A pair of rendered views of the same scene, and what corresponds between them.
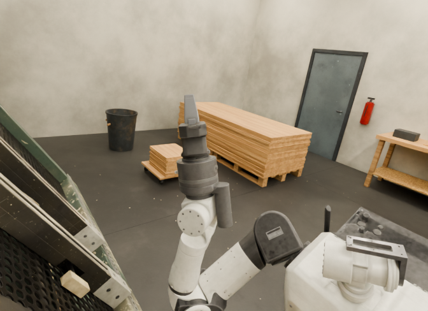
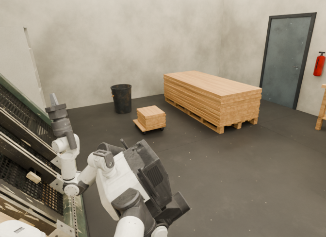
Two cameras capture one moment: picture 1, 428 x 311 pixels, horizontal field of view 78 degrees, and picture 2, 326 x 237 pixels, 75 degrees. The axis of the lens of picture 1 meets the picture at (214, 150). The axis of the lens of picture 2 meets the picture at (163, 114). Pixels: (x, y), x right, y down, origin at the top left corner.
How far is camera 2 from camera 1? 0.82 m
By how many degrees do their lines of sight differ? 15
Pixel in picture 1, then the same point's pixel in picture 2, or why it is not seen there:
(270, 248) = not seen: hidden behind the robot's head
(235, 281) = (89, 175)
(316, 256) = not seen: hidden behind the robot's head
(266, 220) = (100, 146)
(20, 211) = (6, 145)
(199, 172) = (56, 126)
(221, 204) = (68, 139)
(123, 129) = (122, 98)
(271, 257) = not seen: hidden behind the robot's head
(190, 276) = (66, 172)
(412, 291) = (128, 173)
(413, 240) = (148, 153)
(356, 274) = (95, 164)
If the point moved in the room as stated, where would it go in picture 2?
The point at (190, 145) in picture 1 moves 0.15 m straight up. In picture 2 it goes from (50, 115) to (43, 85)
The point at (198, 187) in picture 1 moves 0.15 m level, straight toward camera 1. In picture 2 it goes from (57, 132) to (33, 147)
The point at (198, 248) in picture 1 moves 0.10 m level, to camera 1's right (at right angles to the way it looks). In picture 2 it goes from (65, 159) to (82, 161)
